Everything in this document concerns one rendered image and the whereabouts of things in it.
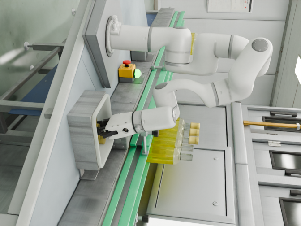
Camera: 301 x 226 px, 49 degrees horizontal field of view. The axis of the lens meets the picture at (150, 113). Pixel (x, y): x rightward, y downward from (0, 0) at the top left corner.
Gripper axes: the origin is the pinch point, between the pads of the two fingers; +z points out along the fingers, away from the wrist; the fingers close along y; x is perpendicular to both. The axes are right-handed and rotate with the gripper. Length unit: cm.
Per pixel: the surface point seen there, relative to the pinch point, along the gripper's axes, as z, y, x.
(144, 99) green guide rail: -7.3, 37.7, -9.6
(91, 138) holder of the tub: -2.4, -9.6, 1.7
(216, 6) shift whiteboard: -20, 611, -96
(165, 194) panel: -14.2, 7.6, -39.9
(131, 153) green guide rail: -4.4, 10.9, -19.7
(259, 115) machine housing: -57, 82, -53
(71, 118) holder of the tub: 1.2, -10.0, 10.4
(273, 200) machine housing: -56, 15, -55
